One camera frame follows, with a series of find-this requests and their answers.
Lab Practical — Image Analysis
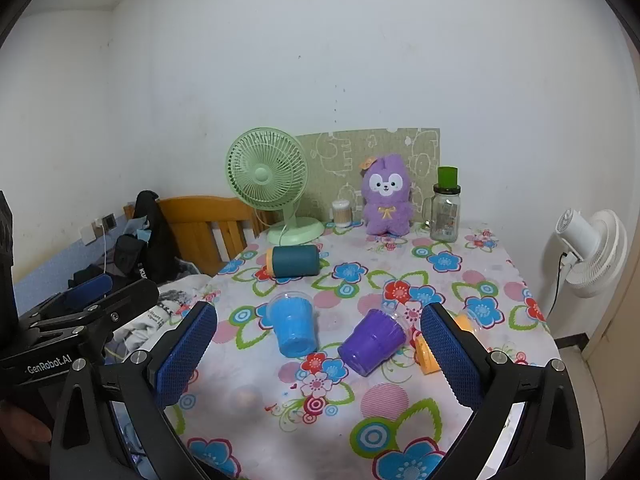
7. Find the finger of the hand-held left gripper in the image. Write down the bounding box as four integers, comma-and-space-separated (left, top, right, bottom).
17, 274, 114, 328
30, 279, 160, 347

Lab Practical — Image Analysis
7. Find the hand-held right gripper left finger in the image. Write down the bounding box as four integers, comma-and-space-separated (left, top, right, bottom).
50, 301, 218, 480

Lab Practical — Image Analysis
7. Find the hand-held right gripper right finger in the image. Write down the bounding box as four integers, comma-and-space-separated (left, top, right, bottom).
420, 302, 588, 480

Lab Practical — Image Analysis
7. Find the purple ribbed cup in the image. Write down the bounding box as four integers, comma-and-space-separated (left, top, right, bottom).
337, 308, 407, 377

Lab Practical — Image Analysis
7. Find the blue ribbed cup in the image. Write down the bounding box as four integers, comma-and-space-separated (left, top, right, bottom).
266, 296, 320, 357

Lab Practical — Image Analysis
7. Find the orange ribbed cup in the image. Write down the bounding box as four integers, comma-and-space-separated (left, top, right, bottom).
415, 311, 479, 376

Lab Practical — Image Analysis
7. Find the clear plastic cup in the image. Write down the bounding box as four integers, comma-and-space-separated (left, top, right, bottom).
386, 305, 424, 348

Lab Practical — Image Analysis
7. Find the dark teal cup orange lid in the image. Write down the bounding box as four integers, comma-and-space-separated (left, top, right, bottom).
265, 244, 322, 279

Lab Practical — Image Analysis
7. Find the person's left hand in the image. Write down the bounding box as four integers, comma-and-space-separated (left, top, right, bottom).
0, 402, 53, 457

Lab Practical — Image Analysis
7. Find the printed blanket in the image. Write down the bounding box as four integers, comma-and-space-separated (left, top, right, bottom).
107, 275, 222, 361

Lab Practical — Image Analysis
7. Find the black bag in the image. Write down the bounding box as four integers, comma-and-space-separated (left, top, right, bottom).
114, 190, 182, 284

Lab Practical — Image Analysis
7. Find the light blue cloth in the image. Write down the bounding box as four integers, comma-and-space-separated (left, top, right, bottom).
122, 215, 154, 249

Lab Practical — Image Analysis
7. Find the wooden chair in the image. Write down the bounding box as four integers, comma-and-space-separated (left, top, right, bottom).
124, 195, 276, 277

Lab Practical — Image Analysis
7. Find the glass jar green lid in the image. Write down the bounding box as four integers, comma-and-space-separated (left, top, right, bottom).
422, 166, 462, 242

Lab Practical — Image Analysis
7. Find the purple plush toy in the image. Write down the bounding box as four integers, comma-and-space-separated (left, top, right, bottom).
361, 154, 416, 237

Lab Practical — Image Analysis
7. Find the white floor fan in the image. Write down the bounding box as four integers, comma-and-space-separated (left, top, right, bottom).
542, 208, 628, 333

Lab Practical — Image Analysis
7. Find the green desk fan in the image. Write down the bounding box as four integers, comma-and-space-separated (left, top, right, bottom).
226, 128, 326, 246

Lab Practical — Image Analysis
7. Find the green elephant print board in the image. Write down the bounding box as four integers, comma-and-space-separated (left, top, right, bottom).
295, 127, 442, 224

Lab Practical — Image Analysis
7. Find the white charging cable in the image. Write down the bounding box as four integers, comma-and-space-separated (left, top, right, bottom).
98, 222, 117, 281

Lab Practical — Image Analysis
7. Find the white wall socket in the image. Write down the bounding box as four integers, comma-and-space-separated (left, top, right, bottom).
81, 214, 117, 246

